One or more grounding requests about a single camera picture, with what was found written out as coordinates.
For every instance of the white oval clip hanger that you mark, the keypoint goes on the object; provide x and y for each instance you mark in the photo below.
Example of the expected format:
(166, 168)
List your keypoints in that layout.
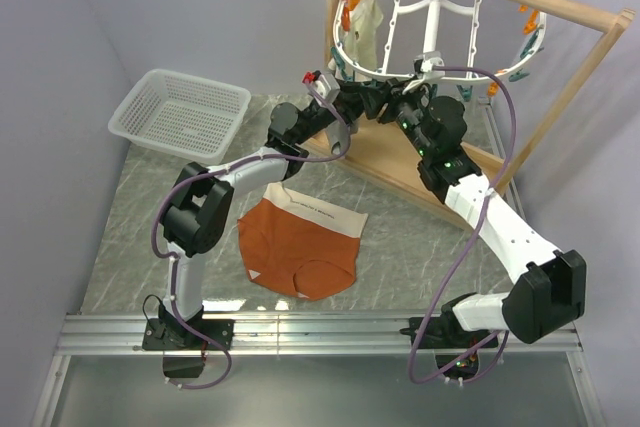
(349, 70)

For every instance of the white plastic perforated basket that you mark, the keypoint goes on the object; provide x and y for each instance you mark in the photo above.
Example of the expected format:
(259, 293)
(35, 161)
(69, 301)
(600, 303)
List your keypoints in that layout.
(182, 115)

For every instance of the aluminium mounting rail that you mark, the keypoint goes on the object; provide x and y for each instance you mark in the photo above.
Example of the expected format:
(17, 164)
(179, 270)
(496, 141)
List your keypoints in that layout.
(254, 333)

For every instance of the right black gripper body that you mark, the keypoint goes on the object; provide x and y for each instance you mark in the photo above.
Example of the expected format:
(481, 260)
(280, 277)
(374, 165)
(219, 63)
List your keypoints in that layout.
(406, 109)

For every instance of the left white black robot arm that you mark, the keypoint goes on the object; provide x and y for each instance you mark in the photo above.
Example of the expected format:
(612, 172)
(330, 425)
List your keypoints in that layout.
(192, 218)

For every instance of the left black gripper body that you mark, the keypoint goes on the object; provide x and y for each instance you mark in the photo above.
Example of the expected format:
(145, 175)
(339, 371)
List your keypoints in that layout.
(317, 122)

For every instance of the pale yellow hanging underwear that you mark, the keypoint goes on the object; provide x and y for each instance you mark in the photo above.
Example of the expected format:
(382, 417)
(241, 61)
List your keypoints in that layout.
(360, 39)

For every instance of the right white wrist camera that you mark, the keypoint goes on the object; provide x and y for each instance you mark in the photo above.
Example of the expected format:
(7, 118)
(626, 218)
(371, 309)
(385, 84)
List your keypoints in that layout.
(427, 66)

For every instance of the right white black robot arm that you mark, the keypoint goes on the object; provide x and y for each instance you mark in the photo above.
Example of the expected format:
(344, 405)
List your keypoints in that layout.
(549, 285)

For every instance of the wooden clothes rack with tray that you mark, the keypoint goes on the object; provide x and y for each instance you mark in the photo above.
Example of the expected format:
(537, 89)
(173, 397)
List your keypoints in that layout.
(382, 153)

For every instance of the grey underwear with white waistband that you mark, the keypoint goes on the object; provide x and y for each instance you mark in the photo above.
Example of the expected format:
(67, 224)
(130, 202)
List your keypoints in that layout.
(339, 136)

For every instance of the orange underwear with beige waistband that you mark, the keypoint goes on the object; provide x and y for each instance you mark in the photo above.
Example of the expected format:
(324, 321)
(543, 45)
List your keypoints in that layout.
(300, 246)

